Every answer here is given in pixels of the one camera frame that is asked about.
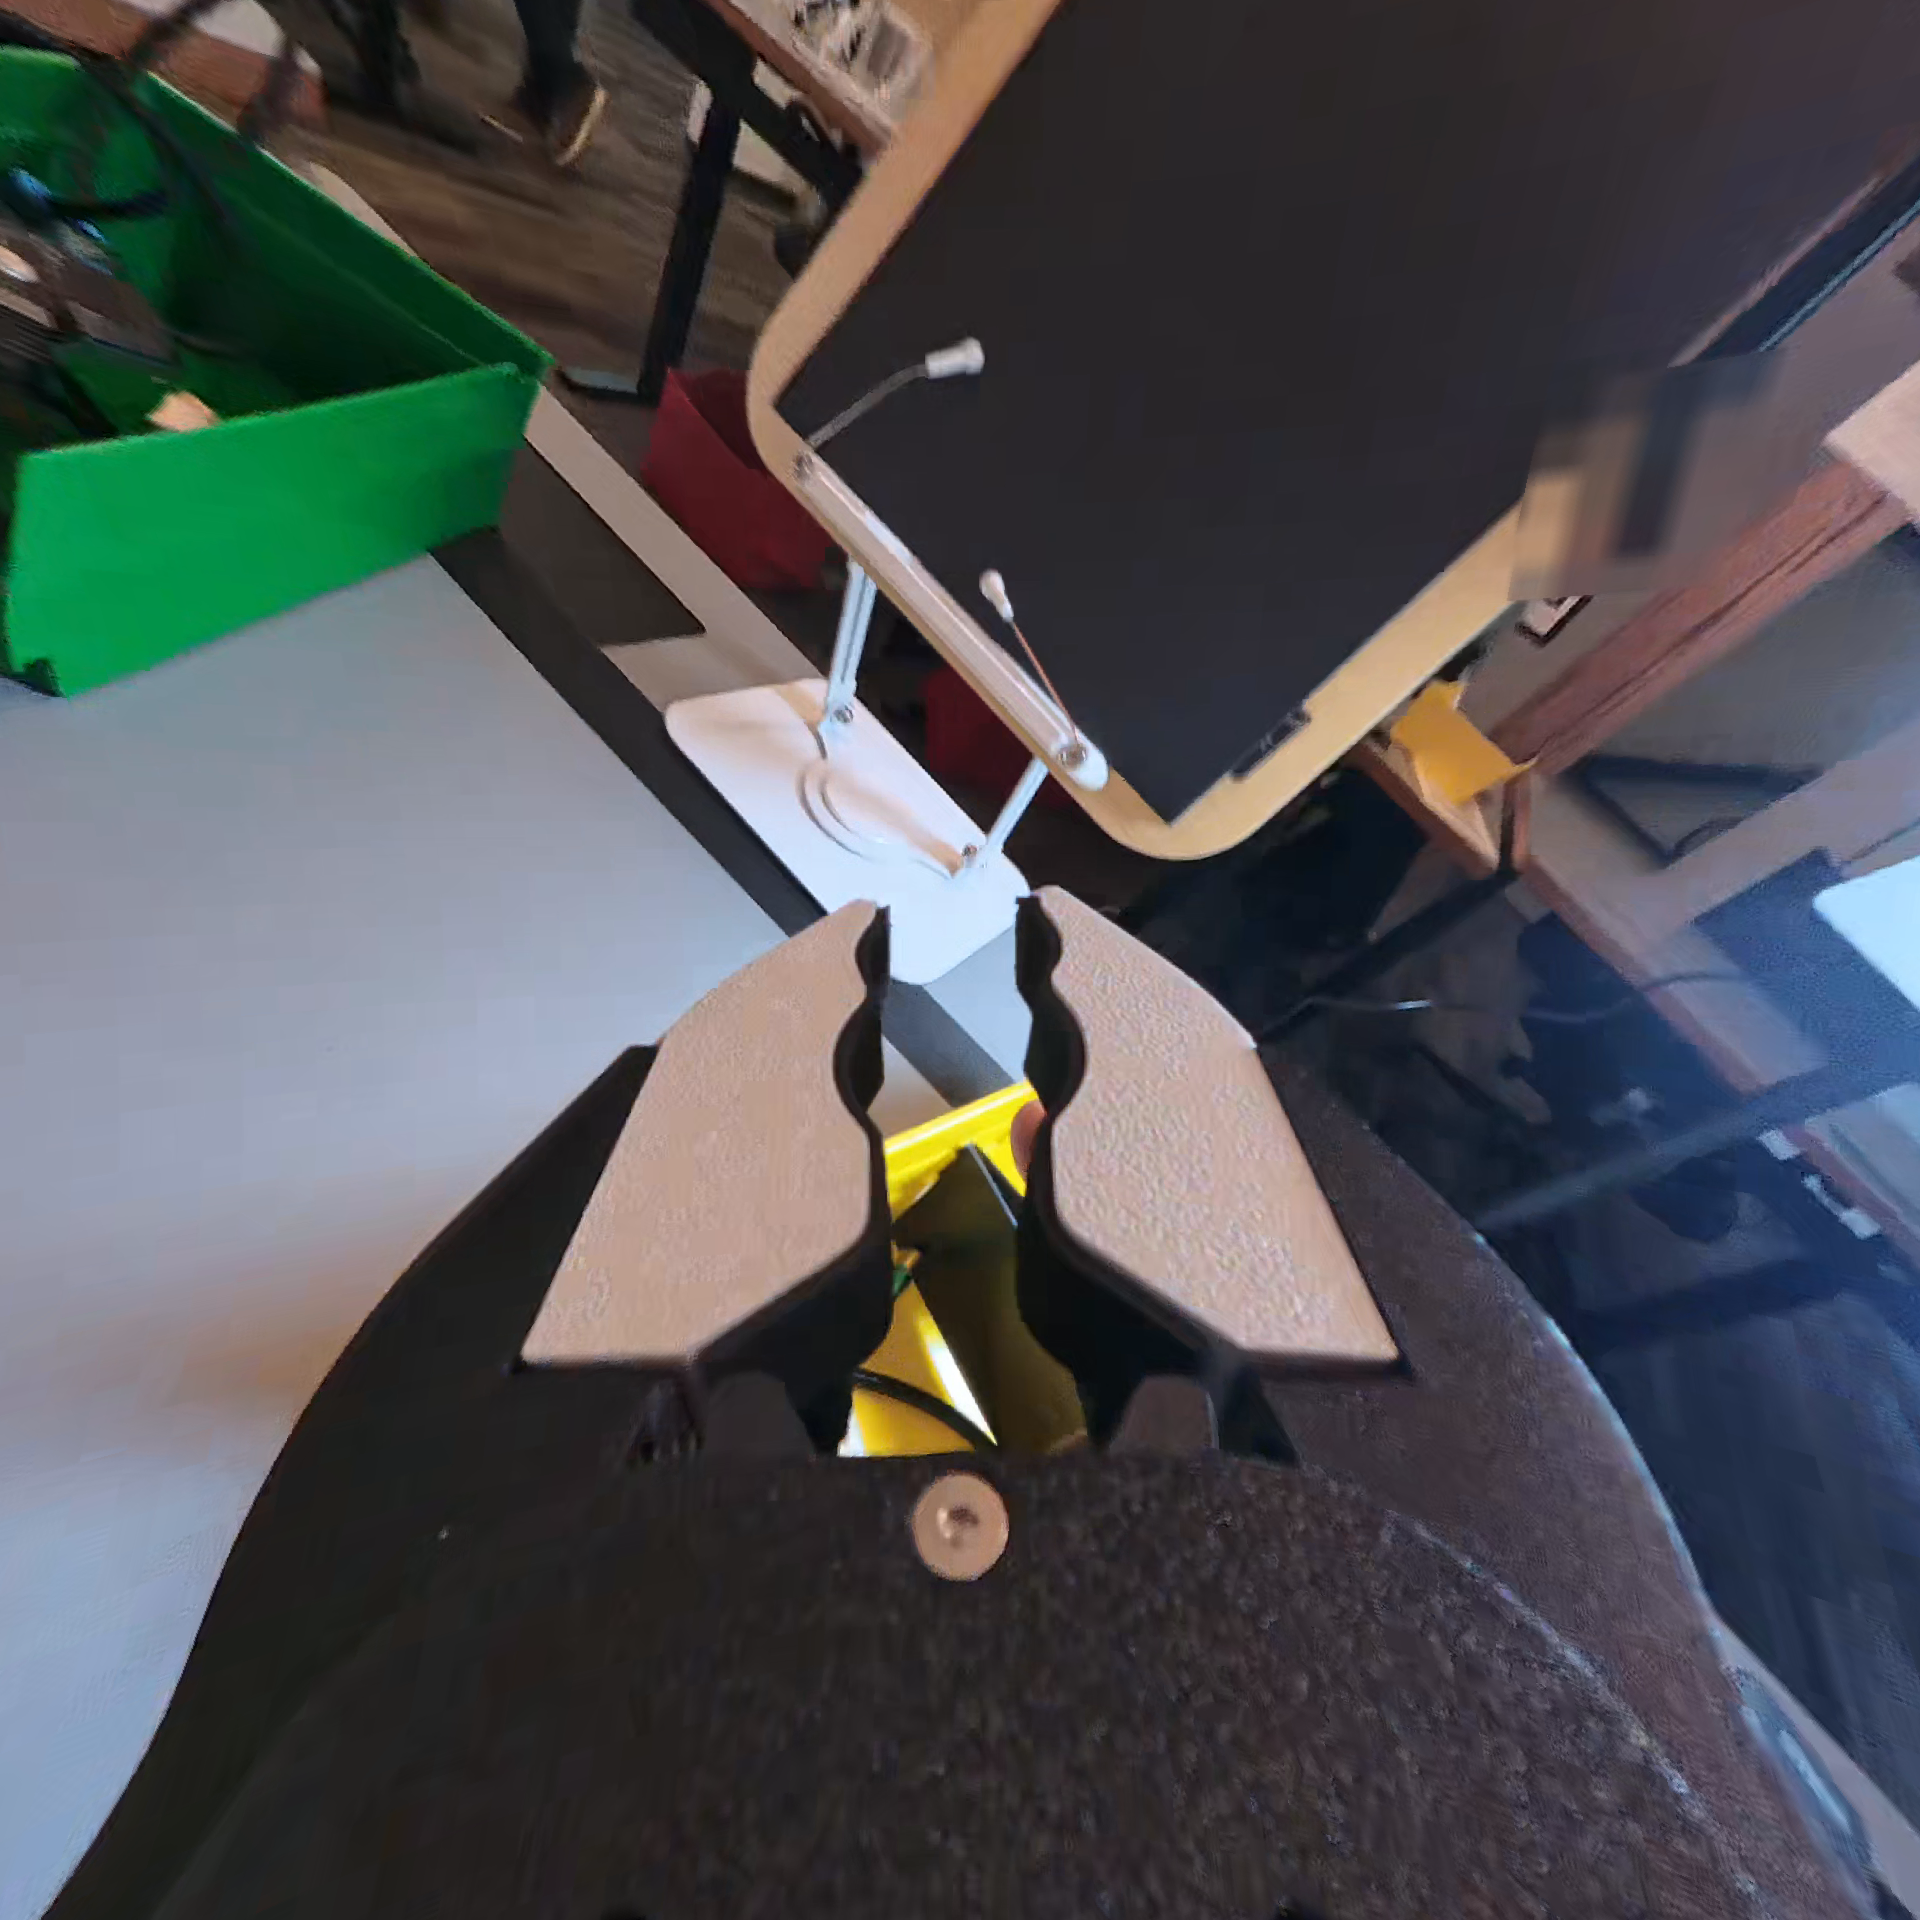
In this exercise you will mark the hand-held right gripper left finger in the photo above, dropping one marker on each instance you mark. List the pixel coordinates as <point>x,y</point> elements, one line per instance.
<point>720,1185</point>

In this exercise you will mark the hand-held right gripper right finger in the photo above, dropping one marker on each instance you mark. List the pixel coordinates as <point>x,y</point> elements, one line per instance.
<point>1215,1185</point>

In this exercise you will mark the yellow plastic bin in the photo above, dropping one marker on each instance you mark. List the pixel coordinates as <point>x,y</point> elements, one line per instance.
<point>923,1164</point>

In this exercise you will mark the green plastic bin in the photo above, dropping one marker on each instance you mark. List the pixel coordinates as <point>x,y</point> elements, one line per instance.
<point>270,511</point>

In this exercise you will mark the person's right hand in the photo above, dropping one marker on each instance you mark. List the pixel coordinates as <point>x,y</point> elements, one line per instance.
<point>1027,1144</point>

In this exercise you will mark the black divider card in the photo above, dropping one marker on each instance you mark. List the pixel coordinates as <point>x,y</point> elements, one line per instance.
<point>974,1201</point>

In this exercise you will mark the white laptop stand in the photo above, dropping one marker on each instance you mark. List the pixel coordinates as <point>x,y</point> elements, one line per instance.
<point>886,840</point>

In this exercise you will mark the red bag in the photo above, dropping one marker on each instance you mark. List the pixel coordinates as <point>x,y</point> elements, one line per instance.
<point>736,480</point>
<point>990,744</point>

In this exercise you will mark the small yellow object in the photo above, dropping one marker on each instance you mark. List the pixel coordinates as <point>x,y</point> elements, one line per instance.
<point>1447,744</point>

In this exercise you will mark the tan laptop with black cover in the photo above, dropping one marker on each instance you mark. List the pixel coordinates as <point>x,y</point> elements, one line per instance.
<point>1201,375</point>

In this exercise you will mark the wooden desk with black legs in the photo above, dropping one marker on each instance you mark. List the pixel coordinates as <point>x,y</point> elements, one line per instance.
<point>698,225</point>
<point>1771,570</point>

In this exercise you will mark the black white printed sheet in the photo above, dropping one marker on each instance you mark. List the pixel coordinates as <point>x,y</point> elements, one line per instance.
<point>856,46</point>

